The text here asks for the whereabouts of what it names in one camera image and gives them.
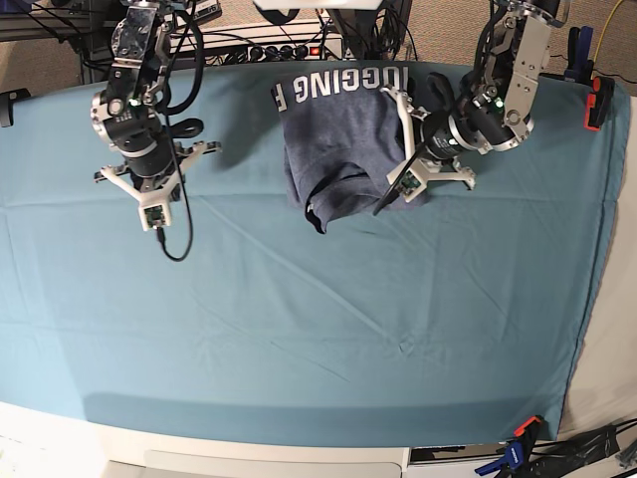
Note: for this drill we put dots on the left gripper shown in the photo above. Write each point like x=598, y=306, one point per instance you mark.
x=431, y=141

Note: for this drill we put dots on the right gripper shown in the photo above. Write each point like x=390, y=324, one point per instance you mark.
x=156, y=176

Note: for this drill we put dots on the blue-grey heathered T-shirt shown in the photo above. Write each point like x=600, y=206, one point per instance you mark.
x=342, y=136

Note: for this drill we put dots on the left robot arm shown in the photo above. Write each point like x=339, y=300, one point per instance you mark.
x=491, y=110

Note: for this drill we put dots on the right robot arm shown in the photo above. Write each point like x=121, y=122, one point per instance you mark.
x=127, y=113

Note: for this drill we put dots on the blue clamp top right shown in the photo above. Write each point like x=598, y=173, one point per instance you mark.
x=579, y=68

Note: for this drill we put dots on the black clamp left edge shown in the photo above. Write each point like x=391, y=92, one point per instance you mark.
x=7, y=101

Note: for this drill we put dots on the orange black clamp top right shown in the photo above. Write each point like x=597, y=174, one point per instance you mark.
x=598, y=102

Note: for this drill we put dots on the teal table cloth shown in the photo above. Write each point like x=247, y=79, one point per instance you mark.
x=448, y=324

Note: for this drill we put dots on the blue orange clamp bottom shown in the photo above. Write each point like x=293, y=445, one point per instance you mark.
x=517, y=453

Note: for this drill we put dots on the black plastic bag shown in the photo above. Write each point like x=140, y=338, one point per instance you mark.
x=576, y=452

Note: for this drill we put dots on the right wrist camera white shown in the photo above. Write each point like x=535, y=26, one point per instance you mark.
x=154, y=215

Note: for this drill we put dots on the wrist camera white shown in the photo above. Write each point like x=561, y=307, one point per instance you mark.
x=154, y=215
x=410, y=186

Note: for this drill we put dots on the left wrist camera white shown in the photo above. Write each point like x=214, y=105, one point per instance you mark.
x=410, y=186

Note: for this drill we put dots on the power strip with red switch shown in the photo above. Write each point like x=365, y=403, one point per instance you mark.
x=320, y=50

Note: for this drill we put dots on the aluminium frame rail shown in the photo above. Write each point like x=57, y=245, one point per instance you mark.
x=42, y=25

